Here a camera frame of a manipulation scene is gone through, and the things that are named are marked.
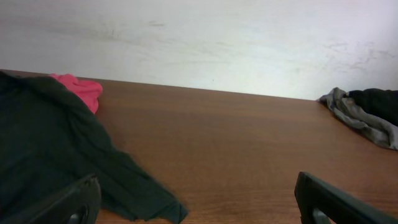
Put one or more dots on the black folded garment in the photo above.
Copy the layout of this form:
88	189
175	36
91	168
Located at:
380	103

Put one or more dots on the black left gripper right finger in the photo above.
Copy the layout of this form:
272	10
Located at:
320	202

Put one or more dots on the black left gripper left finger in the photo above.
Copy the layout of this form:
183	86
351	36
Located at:
78	203

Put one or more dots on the dark green t-shirt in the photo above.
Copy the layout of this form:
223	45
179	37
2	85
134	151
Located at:
50	139

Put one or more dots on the red soccer t-shirt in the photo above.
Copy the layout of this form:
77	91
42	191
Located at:
88	91

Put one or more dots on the grey folded garment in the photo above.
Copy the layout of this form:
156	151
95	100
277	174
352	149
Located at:
376	129

